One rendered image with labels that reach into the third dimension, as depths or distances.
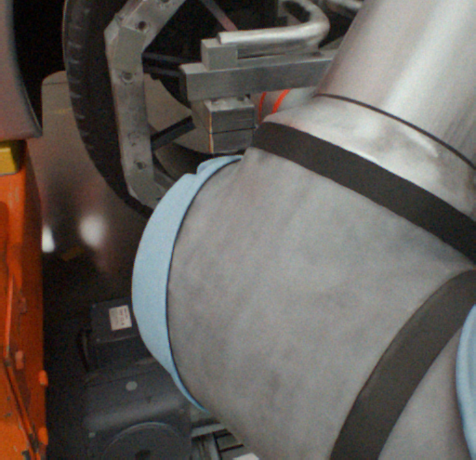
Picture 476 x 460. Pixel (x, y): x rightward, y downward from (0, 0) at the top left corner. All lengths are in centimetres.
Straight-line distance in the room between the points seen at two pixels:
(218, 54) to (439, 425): 46
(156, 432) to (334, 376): 81
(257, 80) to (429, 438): 47
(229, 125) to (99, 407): 57
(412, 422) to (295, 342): 5
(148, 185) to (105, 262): 112
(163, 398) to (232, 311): 77
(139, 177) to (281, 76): 31
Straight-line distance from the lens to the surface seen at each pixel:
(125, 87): 78
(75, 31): 84
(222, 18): 89
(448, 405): 19
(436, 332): 19
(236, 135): 58
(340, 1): 76
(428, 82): 24
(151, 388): 100
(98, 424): 98
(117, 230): 209
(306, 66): 62
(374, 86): 24
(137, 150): 81
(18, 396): 67
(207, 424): 129
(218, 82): 59
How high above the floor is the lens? 117
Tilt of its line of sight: 33 degrees down
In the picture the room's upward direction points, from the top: straight up
